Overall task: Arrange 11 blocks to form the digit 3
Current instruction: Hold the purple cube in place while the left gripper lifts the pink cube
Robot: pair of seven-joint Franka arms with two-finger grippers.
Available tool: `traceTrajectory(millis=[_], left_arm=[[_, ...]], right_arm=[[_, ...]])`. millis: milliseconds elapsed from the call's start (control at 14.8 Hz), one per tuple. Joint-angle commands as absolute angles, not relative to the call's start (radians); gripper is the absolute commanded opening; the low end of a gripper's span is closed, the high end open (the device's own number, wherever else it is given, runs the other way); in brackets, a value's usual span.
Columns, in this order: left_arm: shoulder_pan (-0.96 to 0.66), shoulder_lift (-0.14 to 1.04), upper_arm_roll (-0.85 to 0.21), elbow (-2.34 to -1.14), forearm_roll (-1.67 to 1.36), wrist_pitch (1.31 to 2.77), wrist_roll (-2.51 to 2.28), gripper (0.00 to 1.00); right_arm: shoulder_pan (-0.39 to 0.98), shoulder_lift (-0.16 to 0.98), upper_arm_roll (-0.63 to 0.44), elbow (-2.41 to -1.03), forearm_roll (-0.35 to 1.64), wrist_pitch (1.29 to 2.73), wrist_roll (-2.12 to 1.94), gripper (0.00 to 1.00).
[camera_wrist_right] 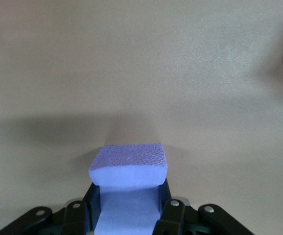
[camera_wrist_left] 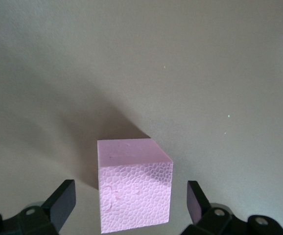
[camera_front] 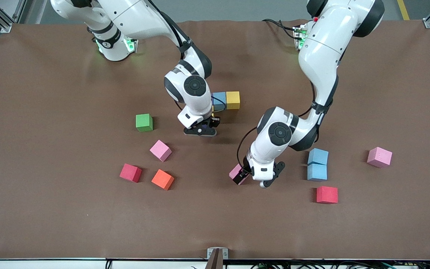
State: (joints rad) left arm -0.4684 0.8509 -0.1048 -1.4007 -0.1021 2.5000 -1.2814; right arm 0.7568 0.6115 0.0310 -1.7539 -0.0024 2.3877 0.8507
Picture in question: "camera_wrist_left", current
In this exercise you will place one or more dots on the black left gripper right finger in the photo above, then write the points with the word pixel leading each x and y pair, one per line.
pixel 205 220

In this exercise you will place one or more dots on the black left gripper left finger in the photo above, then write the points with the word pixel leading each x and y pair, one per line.
pixel 53 215

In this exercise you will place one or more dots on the pink foam cube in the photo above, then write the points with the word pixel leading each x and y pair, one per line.
pixel 134 191

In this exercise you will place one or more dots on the brown table mat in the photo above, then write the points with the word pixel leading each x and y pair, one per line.
pixel 205 73

